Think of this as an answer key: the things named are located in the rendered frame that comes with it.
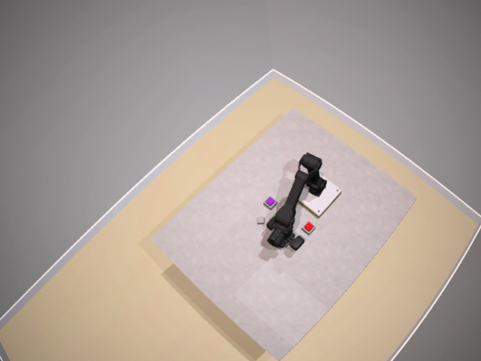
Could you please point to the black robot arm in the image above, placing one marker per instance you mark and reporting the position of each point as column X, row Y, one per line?
column 286, row 215

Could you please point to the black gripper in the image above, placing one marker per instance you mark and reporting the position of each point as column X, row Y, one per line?
column 295, row 243

